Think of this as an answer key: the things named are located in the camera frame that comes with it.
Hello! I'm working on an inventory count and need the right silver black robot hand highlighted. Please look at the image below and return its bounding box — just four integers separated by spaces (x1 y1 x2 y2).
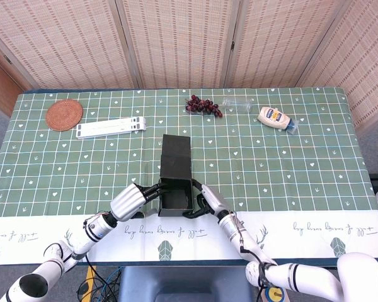
182 179 231 220

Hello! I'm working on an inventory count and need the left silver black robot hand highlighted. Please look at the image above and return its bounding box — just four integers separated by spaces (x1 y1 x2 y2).
109 182 164 221

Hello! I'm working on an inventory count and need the black foldable cardboard box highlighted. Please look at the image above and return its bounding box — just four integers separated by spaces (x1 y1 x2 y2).
157 134 195 218

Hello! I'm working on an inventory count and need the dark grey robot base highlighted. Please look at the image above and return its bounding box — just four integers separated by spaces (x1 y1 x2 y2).
117 266 253 302

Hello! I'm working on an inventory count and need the green checked deer tablecloth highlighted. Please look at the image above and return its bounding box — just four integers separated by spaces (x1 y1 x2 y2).
0 87 378 267

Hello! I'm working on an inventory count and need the white folding laptop stand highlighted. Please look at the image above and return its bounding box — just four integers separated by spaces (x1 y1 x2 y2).
76 116 147 140

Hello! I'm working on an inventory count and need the bunch of dark red grapes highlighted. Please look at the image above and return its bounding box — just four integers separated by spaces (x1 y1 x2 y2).
185 94 224 117

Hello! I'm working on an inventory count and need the clear plastic cup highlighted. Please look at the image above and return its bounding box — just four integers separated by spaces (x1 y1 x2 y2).
222 96 253 114

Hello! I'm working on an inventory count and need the mayonnaise squeeze bottle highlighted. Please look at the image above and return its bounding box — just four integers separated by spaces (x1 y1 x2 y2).
257 106 299 135

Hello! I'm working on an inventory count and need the wooden board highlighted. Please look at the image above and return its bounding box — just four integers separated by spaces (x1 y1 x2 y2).
255 282 291 302

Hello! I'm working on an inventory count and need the round woven rattan coaster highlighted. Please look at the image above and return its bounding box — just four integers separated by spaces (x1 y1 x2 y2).
45 99 84 131

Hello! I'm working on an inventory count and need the yellow and blue disc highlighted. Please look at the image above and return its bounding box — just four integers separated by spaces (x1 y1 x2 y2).
264 286 286 302

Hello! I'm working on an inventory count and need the woven bamboo screen panel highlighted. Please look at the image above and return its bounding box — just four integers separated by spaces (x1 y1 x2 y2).
223 0 355 89
0 0 139 91
115 0 243 89
297 0 378 133

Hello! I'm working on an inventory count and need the brown wooden door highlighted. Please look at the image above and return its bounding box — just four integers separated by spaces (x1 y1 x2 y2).
0 52 25 118

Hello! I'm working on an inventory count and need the blue floor cable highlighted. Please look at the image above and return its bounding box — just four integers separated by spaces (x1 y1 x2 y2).
100 267 124 302

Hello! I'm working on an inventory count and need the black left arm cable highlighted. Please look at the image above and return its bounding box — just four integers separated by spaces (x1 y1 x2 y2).
85 254 105 302

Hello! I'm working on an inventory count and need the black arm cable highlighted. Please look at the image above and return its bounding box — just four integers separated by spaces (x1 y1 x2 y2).
85 254 105 302
239 247 275 289

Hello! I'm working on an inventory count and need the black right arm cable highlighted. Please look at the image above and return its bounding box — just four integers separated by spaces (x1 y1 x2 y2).
239 247 275 289

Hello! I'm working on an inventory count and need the black floor cable tangle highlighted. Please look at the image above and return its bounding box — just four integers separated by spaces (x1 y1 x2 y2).
77 276 120 302

